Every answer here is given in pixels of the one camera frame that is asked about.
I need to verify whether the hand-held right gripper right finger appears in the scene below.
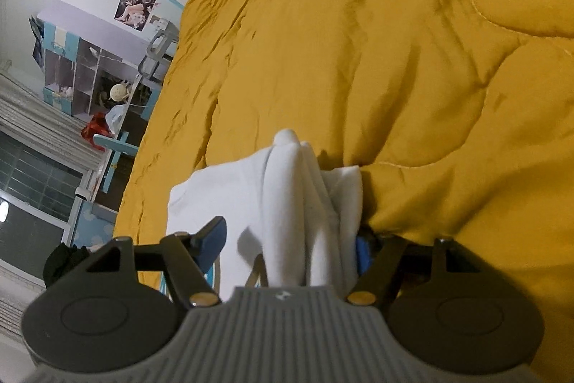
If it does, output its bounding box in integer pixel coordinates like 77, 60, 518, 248
347, 233, 468, 307

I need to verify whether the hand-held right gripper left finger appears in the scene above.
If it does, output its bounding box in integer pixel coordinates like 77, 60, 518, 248
87, 216, 227, 307

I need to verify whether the white small garment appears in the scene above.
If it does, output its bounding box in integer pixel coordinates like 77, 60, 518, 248
167, 129, 365, 289

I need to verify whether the blue cloud print cabinet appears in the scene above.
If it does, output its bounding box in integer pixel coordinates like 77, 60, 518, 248
67, 199, 120, 250

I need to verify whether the black cloth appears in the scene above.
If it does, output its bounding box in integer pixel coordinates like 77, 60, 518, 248
43, 244, 91, 290

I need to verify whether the white plastic bag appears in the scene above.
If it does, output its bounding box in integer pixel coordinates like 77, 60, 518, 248
105, 102, 132, 129

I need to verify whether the red bag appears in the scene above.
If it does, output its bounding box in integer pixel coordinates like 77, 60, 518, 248
81, 112, 111, 150

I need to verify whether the window with grille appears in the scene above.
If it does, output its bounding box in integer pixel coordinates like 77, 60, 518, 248
0, 127, 87, 274

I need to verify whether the yellow quilted blanket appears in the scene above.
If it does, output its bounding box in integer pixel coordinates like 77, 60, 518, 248
114, 0, 574, 341

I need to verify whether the white pleated curtain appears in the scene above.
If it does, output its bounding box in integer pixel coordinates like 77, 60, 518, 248
0, 71, 105, 173

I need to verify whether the lilac and blue shelf unit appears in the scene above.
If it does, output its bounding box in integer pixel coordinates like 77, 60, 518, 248
29, 0, 157, 120

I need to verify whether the grey chair frame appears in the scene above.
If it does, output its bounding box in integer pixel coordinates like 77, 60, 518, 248
137, 16, 181, 88

